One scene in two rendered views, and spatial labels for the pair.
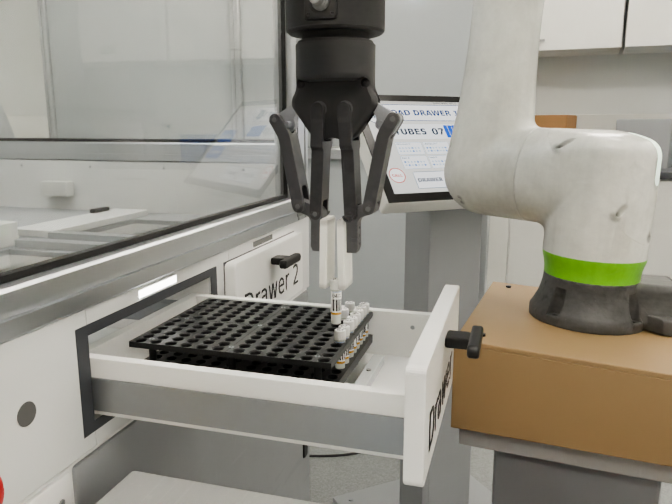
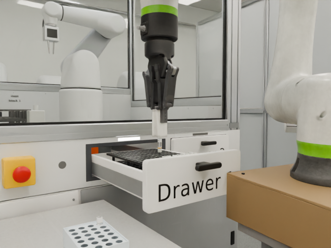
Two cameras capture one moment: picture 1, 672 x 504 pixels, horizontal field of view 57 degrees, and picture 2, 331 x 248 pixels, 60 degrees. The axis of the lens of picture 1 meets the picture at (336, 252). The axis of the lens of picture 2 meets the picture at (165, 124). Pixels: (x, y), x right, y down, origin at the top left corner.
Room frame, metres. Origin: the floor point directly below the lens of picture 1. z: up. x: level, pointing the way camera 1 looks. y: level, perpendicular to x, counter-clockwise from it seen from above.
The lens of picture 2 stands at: (0.04, -0.46, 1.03)
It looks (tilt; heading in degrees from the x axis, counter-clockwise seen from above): 3 degrees down; 38
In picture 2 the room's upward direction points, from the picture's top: straight up
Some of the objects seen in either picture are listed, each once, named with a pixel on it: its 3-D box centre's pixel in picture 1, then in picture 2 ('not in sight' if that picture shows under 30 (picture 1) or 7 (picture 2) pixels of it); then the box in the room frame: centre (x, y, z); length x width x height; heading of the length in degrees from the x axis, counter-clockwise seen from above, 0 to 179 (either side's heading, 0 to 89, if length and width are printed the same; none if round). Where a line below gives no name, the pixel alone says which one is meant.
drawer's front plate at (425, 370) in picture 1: (436, 366); (197, 177); (0.62, -0.11, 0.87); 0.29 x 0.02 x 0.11; 164
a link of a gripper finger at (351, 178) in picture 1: (350, 162); (163, 87); (0.60, -0.01, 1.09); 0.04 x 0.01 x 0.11; 164
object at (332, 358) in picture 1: (346, 336); not in sight; (0.64, -0.01, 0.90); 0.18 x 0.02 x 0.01; 164
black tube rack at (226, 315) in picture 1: (260, 352); (150, 166); (0.67, 0.09, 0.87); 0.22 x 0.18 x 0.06; 74
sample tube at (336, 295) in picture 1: (336, 301); (159, 142); (0.61, 0.00, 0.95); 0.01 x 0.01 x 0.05
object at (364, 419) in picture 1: (253, 355); (148, 167); (0.67, 0.09, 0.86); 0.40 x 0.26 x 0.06; 74
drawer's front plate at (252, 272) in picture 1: (269, 278); (201, 150); (1.01, 0.11, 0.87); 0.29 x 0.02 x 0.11; 164
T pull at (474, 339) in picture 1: (463, 340); (205, 165); (0.61, -0.13, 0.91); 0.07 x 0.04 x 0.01; 164
